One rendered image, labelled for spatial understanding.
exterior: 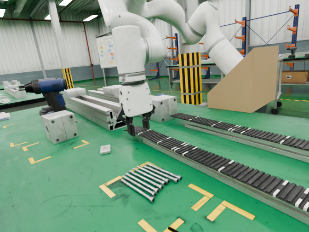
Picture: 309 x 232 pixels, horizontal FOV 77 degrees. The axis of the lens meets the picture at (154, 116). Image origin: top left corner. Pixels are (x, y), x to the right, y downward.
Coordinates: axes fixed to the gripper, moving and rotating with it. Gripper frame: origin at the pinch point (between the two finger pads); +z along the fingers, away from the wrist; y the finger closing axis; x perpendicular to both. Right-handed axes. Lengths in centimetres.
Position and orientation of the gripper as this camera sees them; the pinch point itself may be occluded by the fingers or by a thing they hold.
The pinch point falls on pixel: (139, 127)
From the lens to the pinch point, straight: 66.2
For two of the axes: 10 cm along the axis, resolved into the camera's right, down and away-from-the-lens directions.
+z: 1.0, 9.6, 2.8
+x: -5.9, -1.7, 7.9
